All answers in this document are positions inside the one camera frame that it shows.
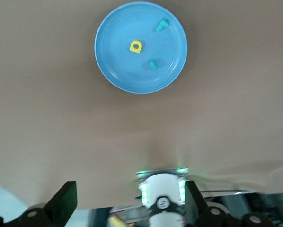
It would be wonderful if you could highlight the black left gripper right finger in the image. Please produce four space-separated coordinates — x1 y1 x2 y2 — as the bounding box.
184 181 276 227

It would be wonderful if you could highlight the yellow background object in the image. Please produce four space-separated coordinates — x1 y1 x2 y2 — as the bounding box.
107 215 124 227

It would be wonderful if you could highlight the teal foam letter c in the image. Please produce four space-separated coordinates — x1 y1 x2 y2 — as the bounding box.
148 59 159 71

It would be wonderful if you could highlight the blue plate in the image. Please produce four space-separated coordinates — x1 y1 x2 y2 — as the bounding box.
94 1 188 95

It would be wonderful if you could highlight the teal foam letter r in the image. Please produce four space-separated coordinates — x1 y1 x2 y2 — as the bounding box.
155 19 169 32

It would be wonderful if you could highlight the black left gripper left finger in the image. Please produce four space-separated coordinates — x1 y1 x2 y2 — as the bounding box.
0 181 78 227

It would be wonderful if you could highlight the yellow foam letter d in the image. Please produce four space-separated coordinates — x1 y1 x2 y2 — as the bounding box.
129 40 142 54

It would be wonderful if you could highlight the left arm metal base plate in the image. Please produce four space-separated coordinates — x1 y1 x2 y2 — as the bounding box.
135 166 190 184

